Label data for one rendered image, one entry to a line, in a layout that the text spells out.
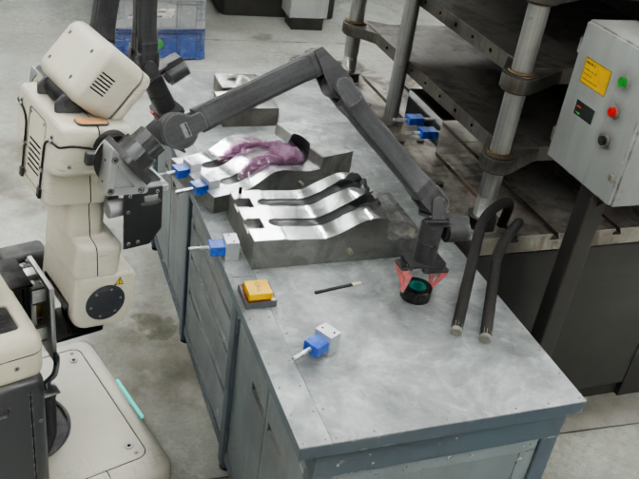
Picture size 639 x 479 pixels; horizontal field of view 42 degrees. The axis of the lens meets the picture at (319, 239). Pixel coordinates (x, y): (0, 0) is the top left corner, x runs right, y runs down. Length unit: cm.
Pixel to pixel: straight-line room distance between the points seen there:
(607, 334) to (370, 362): 138
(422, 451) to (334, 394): 24
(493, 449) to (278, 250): 73
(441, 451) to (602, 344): 135
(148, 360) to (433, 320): 131
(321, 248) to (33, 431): 85
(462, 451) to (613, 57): 105
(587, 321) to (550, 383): 102
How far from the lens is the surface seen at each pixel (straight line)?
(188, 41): 573
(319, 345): 190
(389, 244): 229
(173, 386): 300
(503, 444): 203
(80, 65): 190
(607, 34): 229
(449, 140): 290
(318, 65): 190
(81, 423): 249
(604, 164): 228
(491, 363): 204
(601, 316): 306
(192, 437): 283
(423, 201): 203
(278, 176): 248
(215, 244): 220
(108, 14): 217
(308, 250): 220
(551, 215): 279
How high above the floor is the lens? 203
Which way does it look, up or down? 32 degrees down
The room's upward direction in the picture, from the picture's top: 9 degrees clockwise
